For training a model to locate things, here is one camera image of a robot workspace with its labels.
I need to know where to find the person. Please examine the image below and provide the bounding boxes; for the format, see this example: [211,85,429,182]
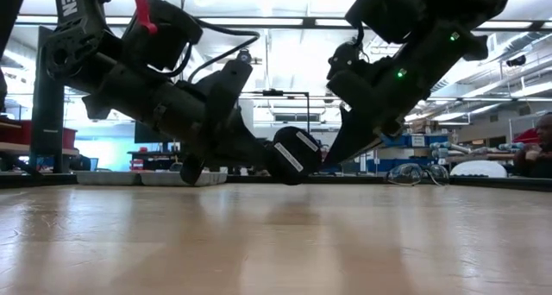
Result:
[68,154,94,172]
[511,112,552,179]

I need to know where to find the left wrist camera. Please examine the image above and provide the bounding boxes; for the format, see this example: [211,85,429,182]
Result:
[174,72,216,102]

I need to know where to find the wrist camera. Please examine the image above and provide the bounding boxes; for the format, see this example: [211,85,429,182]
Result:
[326,41,364,81]
[174,72,216,102]

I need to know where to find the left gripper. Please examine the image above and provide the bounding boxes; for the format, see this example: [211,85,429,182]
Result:
[179,60,277,186]

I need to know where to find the black camera cable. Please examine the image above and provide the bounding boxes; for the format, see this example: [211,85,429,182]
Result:
[161,16,262,83]

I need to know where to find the black monitor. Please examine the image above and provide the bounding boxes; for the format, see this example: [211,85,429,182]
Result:
[134,121,182,144]

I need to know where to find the blue bin shelf rack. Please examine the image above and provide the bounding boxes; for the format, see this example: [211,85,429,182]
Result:
[366,132,450,174]

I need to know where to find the black cord spool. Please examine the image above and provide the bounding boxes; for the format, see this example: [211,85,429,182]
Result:
[264,126,323,186]

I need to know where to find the black ceiling fixture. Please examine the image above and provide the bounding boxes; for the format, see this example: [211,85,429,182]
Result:
[505,53,527,68]

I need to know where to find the white pedal trash bin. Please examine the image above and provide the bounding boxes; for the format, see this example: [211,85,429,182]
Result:
[449,160,509,179]

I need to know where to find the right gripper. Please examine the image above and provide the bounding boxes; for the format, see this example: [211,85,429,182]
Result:
[323,60,432,166]

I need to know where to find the clear safety glasses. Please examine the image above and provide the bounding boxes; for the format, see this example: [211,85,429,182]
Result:
[386,162,450,186]

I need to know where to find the red plastic storage bin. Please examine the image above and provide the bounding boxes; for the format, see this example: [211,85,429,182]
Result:
[0,119,78,152]

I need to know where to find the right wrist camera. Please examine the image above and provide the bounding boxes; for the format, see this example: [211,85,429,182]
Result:
[326,41,364,81]

